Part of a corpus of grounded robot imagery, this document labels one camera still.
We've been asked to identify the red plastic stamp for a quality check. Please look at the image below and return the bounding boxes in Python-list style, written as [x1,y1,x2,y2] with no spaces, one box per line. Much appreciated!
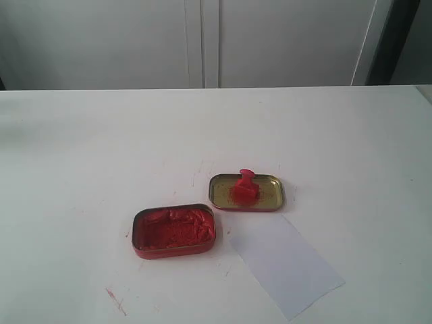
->
[232,169,260,206]

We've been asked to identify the red ink tin base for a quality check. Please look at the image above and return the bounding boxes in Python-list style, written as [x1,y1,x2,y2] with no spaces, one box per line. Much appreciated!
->
[131,204,217,260]

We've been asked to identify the gold tin lid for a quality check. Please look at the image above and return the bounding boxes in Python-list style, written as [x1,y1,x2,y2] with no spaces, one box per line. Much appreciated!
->
[209,173,285,212]

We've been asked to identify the white paper sheet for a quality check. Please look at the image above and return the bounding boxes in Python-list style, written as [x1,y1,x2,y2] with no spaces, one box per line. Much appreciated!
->
[229,214,345,321]

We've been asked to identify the white cabinet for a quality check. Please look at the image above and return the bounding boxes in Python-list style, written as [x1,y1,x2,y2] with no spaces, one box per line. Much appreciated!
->
[1,1,391,90]

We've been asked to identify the dark vertical post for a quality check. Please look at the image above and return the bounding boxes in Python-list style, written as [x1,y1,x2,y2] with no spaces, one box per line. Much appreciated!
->
[365,0,421,86]

